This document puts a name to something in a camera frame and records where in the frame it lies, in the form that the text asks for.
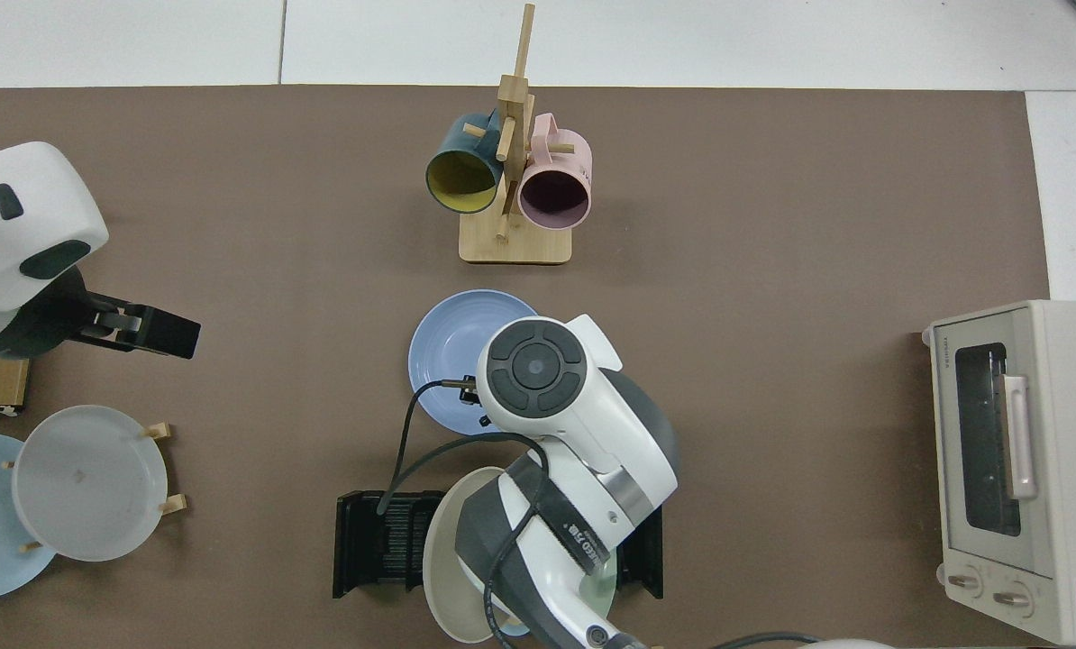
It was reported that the dark blue cup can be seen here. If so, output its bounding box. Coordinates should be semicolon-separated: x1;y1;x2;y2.
425;111;504;215

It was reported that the black dish rack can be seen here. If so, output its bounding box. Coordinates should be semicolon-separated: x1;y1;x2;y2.
333;489;664;600

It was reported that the brown table cloth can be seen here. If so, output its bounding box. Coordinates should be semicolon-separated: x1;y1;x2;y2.
0;86;1053;649

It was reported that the pale toaster oven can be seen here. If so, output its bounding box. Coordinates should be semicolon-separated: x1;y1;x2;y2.
921;299;1076;646

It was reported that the pink cup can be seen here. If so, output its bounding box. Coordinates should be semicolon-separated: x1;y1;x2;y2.
517;113;593;231

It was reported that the grey plate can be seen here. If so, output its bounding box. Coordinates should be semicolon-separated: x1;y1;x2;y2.
11;405;169;563

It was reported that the wooden plate rack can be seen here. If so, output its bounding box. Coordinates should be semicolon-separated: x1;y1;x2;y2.
2;422;187;553

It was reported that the wooden cup stand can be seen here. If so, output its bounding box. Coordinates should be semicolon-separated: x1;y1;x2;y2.
459;3;573;265

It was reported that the pale green plate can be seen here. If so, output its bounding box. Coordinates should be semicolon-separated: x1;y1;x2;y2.
583;561;618;621

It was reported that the beige plate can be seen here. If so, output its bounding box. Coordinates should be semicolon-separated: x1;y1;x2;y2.
423;466;523;644

